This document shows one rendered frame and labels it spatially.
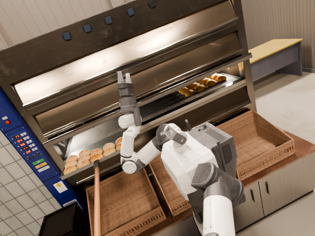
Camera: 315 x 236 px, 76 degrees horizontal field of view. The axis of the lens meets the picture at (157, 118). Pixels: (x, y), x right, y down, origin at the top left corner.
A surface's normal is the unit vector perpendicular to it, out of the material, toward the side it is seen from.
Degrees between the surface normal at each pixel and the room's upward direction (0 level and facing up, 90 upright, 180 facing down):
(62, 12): 90
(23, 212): 90
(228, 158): 90
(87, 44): 90
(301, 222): 0
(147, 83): 70
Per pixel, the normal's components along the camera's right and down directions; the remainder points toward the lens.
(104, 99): 0.14, 0.04
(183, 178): -0.40, 0.45
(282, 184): 0.26, 0.34
